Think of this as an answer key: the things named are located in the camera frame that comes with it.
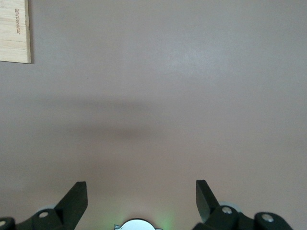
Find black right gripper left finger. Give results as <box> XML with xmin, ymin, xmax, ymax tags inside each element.
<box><xmin>0</xmin><ymin>181</ymin><xmax>88</xmax><ymax>230</ymax></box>

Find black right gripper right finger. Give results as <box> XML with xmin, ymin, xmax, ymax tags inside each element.
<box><xmin>191</xmin><ymin>180</ymin><xmax>295</xmax><ymax>230</ymax></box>

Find wooden cutting board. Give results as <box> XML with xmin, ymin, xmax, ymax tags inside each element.
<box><xmin>0</xmin><ymin>0</ymin><xmax>32</xmax><ymax>65</ymax></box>

